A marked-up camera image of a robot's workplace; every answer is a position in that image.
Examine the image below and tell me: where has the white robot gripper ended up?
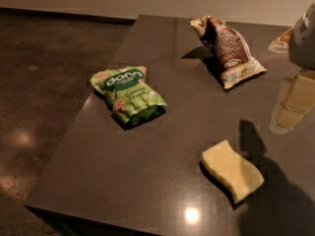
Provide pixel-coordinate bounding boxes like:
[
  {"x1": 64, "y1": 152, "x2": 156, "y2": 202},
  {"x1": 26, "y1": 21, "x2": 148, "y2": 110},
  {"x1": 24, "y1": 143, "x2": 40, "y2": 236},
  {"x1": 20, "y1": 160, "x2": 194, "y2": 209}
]
[{"x1": 289, "y1": 3, "x2": 315, "y2": 70}]

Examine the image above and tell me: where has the yellow sponge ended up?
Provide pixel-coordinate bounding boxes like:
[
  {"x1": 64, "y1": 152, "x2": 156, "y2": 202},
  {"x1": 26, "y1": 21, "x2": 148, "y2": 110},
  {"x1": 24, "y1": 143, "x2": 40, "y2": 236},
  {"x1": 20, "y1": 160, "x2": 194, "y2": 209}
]
[{"x1": 202, "y1": 140, "x2": 264, "y2": 204}]

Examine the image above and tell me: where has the tan packet behind gripper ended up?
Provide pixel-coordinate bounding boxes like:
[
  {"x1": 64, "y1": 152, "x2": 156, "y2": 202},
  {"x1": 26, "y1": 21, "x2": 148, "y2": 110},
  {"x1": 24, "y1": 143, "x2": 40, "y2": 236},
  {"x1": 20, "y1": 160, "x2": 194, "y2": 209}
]
[{"x1": 268, "y1": 28, "x2": 293, "y2": 54}]

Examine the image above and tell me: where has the brown snack bag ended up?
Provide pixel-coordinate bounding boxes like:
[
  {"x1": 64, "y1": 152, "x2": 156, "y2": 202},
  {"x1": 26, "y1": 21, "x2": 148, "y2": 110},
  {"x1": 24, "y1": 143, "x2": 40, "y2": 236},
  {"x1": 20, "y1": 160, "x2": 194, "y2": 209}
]
[{"x1": 190, "y1": 16, "x2": 267, "y2": 89}]

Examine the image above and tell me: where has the green snack bag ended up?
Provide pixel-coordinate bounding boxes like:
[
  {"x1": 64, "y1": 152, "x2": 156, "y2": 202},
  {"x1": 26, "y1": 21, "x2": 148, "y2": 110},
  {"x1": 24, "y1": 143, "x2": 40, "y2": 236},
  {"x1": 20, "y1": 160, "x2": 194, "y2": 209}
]
[{"x1": 91, "y1": 66, "x2": 167, "y2": 126}]

